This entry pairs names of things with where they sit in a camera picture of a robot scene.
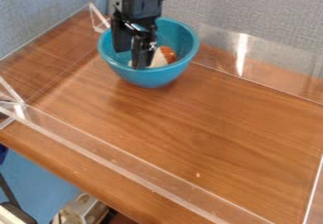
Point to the white power strip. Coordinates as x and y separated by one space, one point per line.
82 210

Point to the blue bowl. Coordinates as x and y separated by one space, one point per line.
174 34

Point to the black stand leg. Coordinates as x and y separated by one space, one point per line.
11 212

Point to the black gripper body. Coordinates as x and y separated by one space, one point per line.
139 13

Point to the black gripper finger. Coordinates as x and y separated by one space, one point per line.
122 36
143 41

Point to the clear acrylic tray walls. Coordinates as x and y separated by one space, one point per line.
222 148

